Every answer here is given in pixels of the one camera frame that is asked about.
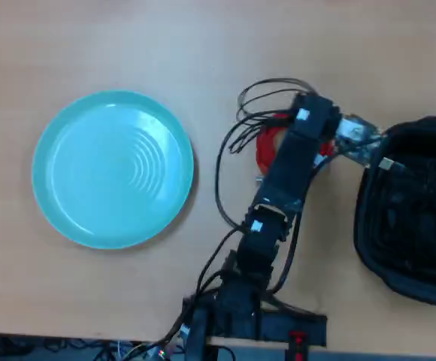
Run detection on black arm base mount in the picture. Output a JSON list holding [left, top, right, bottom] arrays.
[[182, 295, 329, 361]]

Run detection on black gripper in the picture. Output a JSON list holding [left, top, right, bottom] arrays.
[[319, 106, 343, 156]]

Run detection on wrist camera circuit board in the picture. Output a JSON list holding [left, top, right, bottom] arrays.
[[334, 114, 384, 168]]

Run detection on red table clamp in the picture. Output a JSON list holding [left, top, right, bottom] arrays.
[[285, 330, 311, 361]]

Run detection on thick black camera cable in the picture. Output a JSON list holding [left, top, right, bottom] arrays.
[[268, 150, 341, 298]]

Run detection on black braided charging cable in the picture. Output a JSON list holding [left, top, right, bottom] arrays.
[[368, 150, 436, 274]]

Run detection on loose cables below table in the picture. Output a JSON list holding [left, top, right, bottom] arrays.
[[0, 332, 189, 361]]

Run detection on thin black servo wires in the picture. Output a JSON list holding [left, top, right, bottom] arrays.
[[161, 77, 319, 349]]

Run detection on black storage case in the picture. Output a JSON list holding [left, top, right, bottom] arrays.
[[352, 115, 436, 309]]

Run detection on green round bowl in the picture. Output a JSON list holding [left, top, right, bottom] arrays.
[[32, 89, 196, 250]]

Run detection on red braided charging cable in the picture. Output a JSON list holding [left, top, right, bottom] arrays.
[[256, 111, 336, 177]]

